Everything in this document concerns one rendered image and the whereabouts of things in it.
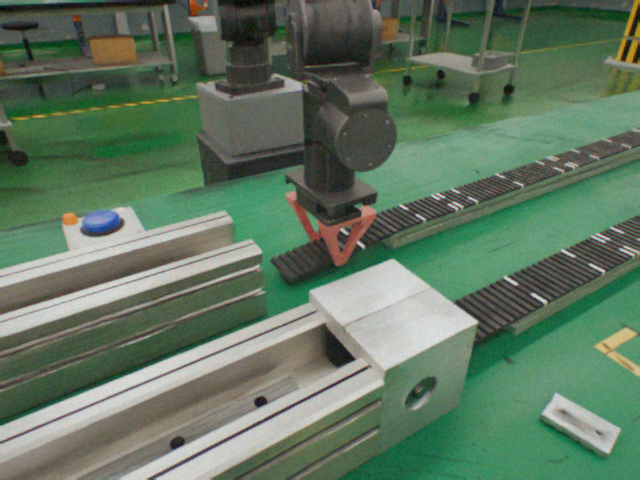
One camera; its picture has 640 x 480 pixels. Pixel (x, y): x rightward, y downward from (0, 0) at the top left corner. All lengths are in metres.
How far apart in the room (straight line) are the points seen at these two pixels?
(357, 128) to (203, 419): 0.25
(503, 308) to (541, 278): 0.07
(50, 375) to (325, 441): 0.24
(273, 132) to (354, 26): 0.51
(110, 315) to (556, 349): 0.42
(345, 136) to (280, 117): 0.55
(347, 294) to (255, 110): 0.59
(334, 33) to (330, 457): 0.35
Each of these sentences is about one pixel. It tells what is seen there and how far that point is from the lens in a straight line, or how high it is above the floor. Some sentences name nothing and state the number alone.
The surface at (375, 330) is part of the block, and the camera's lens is 0.34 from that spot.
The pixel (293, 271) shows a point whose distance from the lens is 0.53.
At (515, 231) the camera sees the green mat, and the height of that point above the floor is 0.78.
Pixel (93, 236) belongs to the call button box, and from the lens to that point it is 0.57.
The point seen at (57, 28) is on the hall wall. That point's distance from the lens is 7.94.
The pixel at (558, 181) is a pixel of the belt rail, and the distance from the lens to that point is 0.86.
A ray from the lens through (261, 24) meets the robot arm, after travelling 0.90.
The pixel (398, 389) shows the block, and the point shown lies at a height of 0.85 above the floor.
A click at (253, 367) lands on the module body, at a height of 0.85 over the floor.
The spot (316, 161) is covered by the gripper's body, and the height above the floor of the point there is 0.93.
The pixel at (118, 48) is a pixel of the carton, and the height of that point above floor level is 0.35.
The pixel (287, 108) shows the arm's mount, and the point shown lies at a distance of 0.93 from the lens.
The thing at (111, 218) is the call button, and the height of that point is 0.85.
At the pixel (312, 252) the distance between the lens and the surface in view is 0.55.
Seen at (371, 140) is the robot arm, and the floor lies 0.97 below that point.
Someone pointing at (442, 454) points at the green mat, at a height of 0.78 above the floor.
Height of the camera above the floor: 1.11
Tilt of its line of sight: 32 degrees down
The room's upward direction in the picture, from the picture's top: straight up
